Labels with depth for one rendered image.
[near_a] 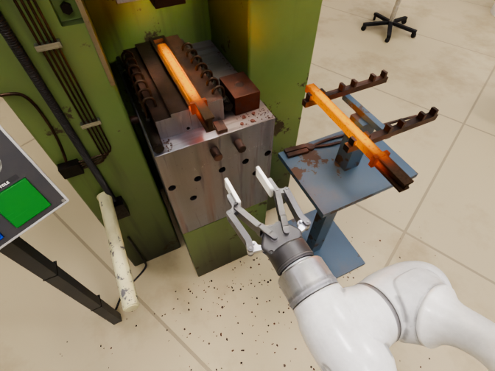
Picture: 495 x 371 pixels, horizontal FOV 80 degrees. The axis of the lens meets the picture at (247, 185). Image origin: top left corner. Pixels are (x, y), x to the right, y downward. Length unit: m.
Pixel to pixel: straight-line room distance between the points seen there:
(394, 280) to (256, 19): 0.77
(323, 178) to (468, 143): 1.75
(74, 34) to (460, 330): 0.94
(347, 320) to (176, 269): 1.27
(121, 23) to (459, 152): 2.22
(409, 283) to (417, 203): 1.55
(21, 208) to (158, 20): 0.80
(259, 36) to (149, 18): 0.43
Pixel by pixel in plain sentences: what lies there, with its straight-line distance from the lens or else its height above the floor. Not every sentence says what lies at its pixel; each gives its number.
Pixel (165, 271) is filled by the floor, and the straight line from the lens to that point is 1.67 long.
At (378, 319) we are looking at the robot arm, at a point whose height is 1.04.
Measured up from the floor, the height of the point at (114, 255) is 0.64.
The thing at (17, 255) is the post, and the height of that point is 0.77.
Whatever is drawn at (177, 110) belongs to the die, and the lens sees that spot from 0.86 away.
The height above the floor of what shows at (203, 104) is 1.02.
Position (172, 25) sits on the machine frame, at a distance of 1.28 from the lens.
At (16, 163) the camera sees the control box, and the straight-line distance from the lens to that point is 0.75.
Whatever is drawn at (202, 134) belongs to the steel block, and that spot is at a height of 0.91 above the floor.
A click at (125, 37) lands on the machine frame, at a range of 1.26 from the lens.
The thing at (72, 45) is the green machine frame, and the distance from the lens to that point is 0.88.
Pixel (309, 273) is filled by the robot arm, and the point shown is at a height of 1.05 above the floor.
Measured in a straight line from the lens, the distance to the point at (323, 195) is 1.02.
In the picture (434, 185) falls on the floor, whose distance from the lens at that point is 2.25.
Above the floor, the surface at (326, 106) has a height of 0.98.
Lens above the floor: 1.51
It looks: 53 degrees down
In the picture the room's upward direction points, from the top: straight up
